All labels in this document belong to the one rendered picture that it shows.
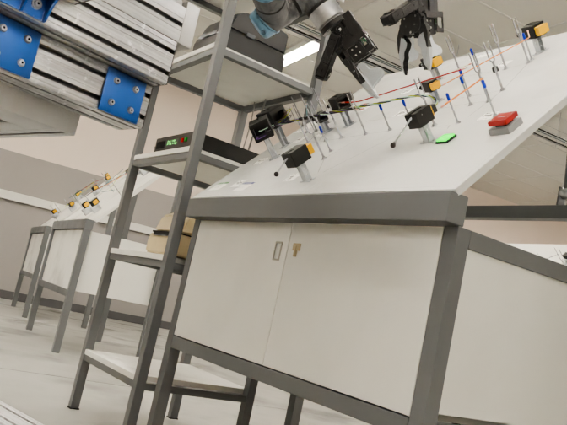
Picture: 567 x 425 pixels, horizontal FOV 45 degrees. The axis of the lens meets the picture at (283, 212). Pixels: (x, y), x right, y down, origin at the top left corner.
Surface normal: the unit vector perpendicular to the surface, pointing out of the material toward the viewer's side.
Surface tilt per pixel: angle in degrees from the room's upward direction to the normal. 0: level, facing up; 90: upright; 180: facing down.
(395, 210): 90
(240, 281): 90
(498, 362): 90
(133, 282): 90
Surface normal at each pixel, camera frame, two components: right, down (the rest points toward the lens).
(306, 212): -0.80, -0.26
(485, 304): 0.57, 0.00
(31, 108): 0.73, 0.06
